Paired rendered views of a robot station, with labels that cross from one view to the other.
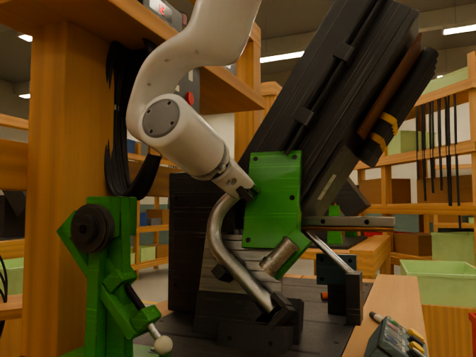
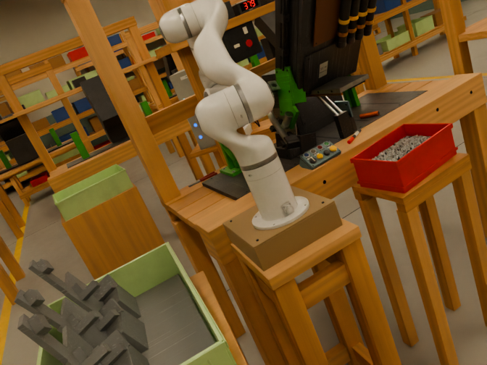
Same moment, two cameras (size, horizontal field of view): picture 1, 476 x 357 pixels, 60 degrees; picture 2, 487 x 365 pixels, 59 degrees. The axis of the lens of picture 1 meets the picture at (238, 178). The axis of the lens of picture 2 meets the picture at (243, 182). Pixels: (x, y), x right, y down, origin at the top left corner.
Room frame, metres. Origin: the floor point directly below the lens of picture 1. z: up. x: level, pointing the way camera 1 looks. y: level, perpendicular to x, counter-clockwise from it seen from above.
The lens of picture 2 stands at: (-0.65, -1.25, 1.50)
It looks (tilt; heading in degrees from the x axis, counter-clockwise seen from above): 19 degrees down; 48
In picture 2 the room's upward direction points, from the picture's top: 22 degrees counter-clockwise
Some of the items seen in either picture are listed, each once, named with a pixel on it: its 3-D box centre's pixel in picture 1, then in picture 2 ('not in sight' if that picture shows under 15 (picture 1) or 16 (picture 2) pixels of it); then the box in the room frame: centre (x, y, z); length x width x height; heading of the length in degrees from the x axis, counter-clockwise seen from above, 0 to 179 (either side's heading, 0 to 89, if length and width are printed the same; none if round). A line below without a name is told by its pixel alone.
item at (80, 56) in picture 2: not in sight; (74, 116); (3.21, 6.66, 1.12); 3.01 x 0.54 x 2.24; 156
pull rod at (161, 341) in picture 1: (155, 333); not in sight; (0.64, 0.13, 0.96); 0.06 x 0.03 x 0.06; 68
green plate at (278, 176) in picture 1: (276, 198); (290, 88); (0.89, -0.08, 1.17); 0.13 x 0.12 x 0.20; 158
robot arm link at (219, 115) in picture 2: not in sight; (233, 129); (0.21, -0.35, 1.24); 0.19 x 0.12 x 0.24; 139
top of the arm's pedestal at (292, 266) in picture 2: not in sight; (291, 240); (0.24, -0.38, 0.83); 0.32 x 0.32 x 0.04; 63
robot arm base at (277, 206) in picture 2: not in sight; (269, 187); (0.24, -0.38, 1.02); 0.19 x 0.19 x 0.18
